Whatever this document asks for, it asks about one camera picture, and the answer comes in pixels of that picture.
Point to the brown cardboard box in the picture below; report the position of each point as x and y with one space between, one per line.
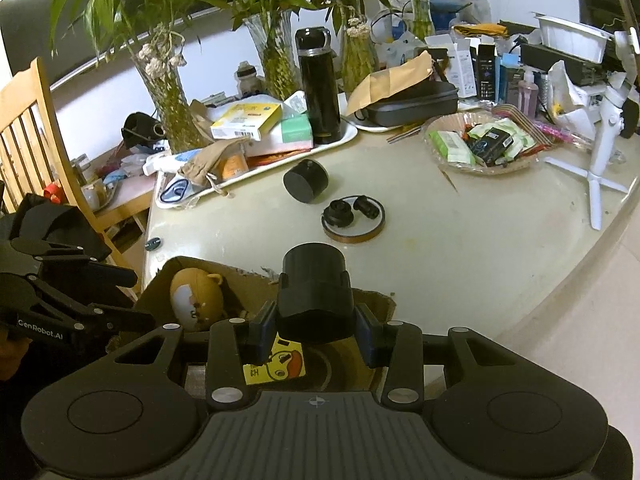
235 285

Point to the amber tape roll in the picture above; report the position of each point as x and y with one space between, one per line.
355 236

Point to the yellow duck print card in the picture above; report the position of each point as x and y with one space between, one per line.
280 365

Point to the pink striped packet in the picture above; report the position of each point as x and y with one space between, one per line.
555 132

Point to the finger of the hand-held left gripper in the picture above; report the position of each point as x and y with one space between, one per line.
115 275
130 319

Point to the tall blue box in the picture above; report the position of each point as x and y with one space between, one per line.
510 82

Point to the orange packet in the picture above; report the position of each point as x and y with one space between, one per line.
235 165

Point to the white gimbal tripod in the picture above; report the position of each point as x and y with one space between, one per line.
605 125

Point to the pink pump bottle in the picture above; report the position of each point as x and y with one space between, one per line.
529 97

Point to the brown bear toy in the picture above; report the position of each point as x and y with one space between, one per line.
195 300

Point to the black thermos bottle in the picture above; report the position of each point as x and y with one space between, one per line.
317 95

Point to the large black cylinder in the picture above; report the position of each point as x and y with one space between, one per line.
315 295

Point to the green wipes packet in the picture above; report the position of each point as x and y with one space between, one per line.
450 147

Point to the black snack packet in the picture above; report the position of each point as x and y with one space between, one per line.
492 142

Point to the yellow white medicine box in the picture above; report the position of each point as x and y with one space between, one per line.
245 120

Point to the black zip case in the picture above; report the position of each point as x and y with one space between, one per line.
415 107

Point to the small black plastic piece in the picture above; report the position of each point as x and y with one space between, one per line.
367 206

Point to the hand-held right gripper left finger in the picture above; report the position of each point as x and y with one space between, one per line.
262 335

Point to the mint green box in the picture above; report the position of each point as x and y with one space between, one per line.
295 130

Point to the white takeaway container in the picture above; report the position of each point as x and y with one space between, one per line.
570 37

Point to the white plastic bag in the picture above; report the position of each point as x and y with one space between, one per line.
570 95
400 47

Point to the small black cylinder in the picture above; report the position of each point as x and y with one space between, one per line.
305 182

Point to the wooden toothpick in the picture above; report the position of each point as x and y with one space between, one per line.
449 180

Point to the tall black box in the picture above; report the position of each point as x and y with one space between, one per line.
486 72

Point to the wooden chopsticks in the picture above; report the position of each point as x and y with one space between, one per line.
405 133

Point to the small dark round disc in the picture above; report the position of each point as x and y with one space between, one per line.
152 244

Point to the black pouch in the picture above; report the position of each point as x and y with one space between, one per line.
142 127

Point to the wooden chair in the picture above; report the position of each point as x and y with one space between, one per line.
30 100

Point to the round snack dish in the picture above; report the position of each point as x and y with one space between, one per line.
520 157

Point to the pale green sachets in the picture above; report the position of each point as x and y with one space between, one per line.
520 137

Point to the white tray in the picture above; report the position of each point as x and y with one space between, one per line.
345 132

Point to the white blue packet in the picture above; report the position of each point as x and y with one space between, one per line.
165 162

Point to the wooden side table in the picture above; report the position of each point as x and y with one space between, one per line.
130 190

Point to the tall white box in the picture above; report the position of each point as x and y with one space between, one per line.
460 72

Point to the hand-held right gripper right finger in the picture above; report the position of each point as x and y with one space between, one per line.
369 335

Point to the yellow black bag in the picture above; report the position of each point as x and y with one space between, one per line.
480 30

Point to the brown paper envelope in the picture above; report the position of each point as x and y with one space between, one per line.
385 82

